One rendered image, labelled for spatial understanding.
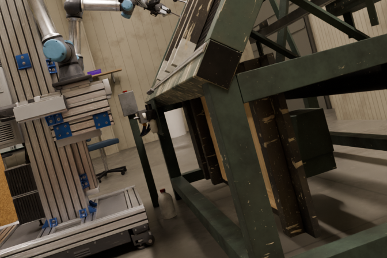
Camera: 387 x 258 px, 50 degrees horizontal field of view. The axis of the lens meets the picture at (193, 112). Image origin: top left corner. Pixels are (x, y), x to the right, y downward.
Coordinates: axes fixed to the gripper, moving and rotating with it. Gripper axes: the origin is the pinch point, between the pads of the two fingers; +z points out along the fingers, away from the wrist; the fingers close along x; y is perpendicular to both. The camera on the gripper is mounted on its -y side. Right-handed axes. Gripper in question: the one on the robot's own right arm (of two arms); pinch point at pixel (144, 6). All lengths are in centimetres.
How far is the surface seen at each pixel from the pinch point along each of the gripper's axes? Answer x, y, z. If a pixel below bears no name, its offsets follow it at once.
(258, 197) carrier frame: -115, -41, 79
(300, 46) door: 406, 254, 157
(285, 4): 0, 65, 53
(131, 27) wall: 755, 131, -89
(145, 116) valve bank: 32, -39, 47
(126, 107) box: 93, -41, 35
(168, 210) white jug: 50, -70, 105
